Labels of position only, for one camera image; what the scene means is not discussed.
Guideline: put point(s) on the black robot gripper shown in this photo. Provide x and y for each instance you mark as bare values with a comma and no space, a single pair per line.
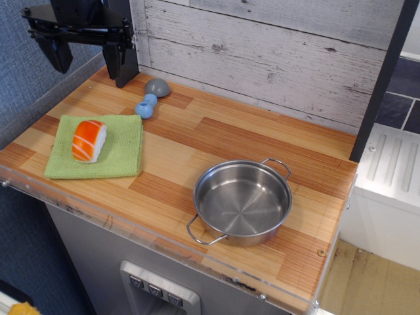
58,23

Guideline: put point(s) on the orange salmon sushi toy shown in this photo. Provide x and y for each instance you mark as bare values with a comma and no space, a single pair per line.
88,140

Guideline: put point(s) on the green cloth rag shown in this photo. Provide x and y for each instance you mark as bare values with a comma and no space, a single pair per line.
119,157

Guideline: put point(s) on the grey dome toy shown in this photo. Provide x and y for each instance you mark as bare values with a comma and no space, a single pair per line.
158,87

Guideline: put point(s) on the blue dumbbell toy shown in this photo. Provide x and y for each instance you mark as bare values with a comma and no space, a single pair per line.
145,108

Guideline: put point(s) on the stainless steel pot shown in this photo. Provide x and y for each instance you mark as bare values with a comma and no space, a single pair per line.
242,203

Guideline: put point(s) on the grey dispenser button panel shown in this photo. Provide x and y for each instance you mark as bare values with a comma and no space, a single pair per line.
150,293

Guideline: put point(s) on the yellow black object corner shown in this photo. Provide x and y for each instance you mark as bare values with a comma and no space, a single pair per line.
17,306

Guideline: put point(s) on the white ridged side unit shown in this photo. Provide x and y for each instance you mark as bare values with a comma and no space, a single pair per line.
382,211

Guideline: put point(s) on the black left upright post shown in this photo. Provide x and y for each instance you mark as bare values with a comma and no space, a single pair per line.
130,68

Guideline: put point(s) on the black upright post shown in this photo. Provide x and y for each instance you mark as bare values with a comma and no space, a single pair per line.
395,47
130,68

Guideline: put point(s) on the black right upright post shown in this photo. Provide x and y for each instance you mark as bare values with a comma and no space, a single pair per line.
395,47

